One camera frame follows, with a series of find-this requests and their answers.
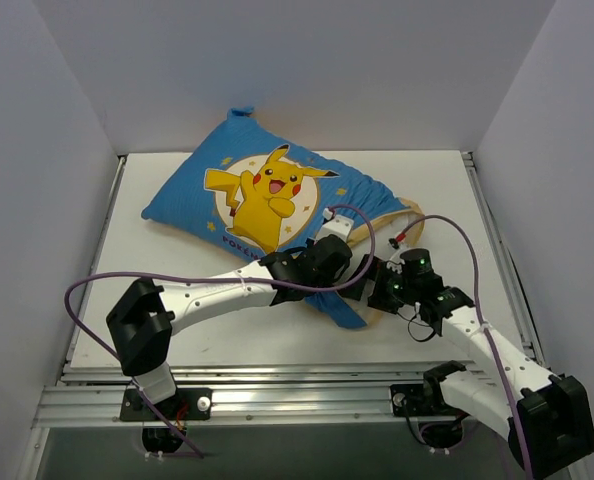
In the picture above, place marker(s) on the aluminium front rail frame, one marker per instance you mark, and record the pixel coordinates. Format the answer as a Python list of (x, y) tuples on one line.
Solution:
[(289, 395)]

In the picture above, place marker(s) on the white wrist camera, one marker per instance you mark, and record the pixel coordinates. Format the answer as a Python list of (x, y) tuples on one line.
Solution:
[(399, 245), (336, 225)]

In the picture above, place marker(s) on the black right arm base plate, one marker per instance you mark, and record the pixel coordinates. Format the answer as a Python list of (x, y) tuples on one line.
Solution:
[(410, 399)]

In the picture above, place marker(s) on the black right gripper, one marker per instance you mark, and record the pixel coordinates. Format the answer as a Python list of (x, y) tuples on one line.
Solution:
[(365, 275)]

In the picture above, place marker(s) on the blue Pikachu pillowcase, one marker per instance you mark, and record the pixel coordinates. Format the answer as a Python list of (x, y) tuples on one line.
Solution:
[(252, 193)]

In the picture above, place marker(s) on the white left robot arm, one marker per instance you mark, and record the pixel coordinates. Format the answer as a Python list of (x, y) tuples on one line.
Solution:
[(148, 314)]

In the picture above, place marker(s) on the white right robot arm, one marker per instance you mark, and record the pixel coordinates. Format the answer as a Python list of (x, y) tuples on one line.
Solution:
[(545, 418)]

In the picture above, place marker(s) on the aluminium rail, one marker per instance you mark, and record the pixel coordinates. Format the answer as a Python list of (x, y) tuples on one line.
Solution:
[(76, 295), (507, 269)]

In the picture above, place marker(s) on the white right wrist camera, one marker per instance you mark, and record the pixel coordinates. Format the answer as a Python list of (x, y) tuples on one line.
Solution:
[(399, 245)]

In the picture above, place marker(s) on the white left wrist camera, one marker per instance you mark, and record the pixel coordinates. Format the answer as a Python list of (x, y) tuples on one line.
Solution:
[(336, 225)]

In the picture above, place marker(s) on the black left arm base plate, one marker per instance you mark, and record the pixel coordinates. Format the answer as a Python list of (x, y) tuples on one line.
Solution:
[(186, 404)]

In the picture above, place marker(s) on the aluminium left side rail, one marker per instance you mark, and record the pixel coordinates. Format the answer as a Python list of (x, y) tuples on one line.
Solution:
[(76, 295)]

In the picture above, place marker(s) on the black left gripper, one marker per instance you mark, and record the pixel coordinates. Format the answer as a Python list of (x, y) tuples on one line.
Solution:
[(334, 255)]

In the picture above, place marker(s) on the aluminium right side rail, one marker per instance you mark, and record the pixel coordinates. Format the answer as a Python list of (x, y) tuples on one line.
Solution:
[(507, 269)]

